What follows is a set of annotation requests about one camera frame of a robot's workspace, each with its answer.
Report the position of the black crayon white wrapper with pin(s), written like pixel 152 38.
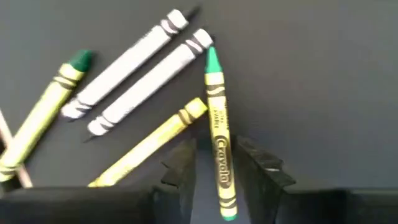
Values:
pixel 149 82
pixel 124 67

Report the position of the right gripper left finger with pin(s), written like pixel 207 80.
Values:
pixel 124 205

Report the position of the yellow crayon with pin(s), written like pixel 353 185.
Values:
pixel 149 143

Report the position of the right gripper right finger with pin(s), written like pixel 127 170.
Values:
pixel 280 205

